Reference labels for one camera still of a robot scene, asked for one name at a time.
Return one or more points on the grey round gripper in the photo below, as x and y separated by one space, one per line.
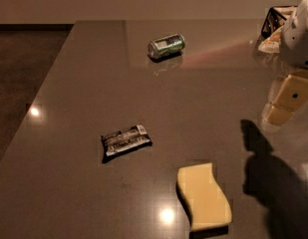
298 39

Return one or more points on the black rxbar chocolate wrapper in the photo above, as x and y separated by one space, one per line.
125 140

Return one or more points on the green soda can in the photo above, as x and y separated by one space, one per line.
165 46

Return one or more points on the yellow curved sponge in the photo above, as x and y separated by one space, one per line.
205 200

